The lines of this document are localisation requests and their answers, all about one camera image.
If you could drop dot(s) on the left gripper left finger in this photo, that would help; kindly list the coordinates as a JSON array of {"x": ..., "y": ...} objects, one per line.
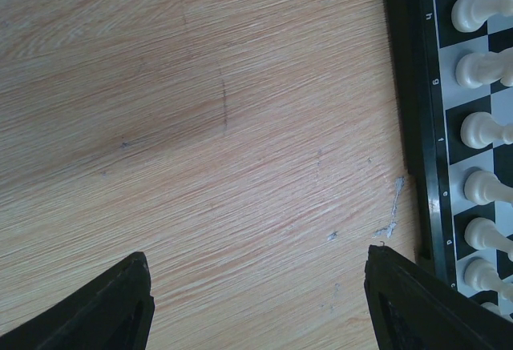
[{"x": 113, "y": 311}]

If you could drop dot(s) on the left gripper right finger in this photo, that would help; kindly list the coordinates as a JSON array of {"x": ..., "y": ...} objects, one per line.
[{"x": 411, "y": 309}]

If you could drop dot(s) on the black chess board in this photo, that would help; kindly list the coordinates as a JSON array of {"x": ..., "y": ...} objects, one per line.
[{"x": 432, "y": 106}]

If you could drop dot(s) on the white bishop c file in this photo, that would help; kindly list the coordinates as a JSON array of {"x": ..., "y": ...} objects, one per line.
[{"x": 482, "y": 276}]

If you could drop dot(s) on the white queen d file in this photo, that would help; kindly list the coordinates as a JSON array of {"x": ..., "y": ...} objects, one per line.
[{"x": 482, "y": 233}]

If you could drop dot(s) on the white king e file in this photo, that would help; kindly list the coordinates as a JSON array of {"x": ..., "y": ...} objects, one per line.
[{"x": 484, "y": 187}]

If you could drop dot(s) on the white bishop f file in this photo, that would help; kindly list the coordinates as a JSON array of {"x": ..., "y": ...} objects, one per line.
[{"x": 479, "y": 129}]

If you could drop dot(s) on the white knight g file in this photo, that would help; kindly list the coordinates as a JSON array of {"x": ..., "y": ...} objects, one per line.
[{"x": 475, "y": 70}]

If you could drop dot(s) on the white rook h file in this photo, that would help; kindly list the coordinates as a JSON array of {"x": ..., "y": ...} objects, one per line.
[{"x": 469, "y": 15}]

